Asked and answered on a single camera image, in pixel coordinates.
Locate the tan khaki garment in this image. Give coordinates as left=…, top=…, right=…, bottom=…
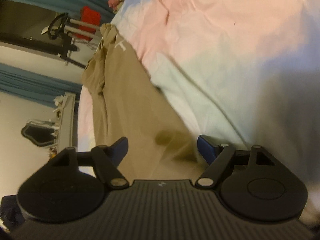
left=82, top=24, right=205, bottom=181

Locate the black framed mirror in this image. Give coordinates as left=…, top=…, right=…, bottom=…
left=21, top=121, right=55, bottom=147

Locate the left teal curtain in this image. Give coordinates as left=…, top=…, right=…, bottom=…
left=1, top=64, right=82, bottom=108

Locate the pastel pink blue duvet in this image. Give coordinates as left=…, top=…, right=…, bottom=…
left=79, top=0, right=319, bottom=226

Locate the dark window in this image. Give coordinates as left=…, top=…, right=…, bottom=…
left=1, top=0, right=63, bottom=54

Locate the red plastic basket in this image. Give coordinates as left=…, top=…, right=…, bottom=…
left=75, top=6, right=101, bottom=35

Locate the pink garment on pile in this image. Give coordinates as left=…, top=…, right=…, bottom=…
left=107, top=0, right=124, bottom=11

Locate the exercise bike with black handlebar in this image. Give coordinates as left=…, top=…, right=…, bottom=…
left=41, top=12, right=100, bottom=69

